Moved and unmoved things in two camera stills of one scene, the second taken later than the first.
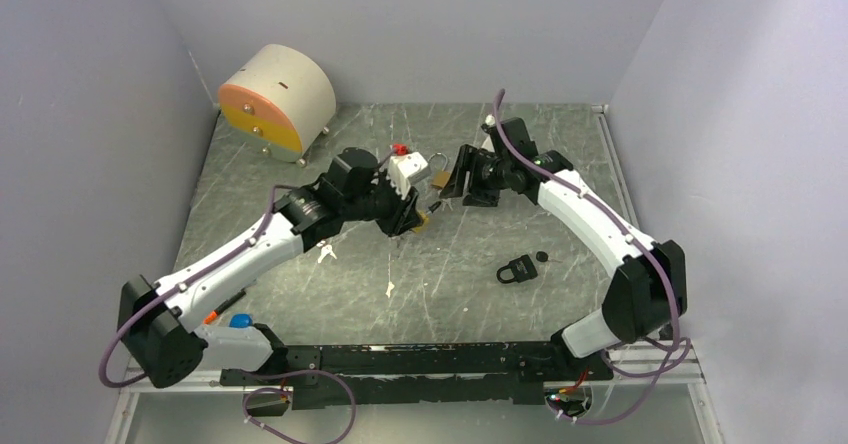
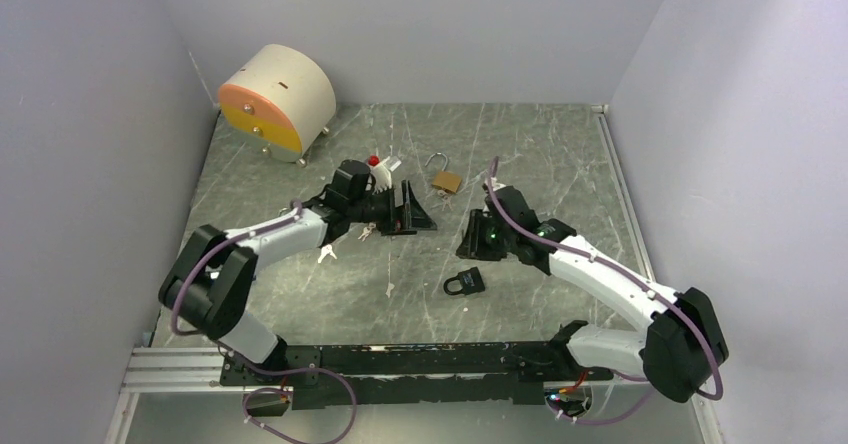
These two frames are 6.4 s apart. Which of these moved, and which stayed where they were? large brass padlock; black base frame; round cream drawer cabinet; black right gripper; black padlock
Moved: black padlock; black right gripper
Stayed: black base frame; round cream drawer cabinet; large brass padlock
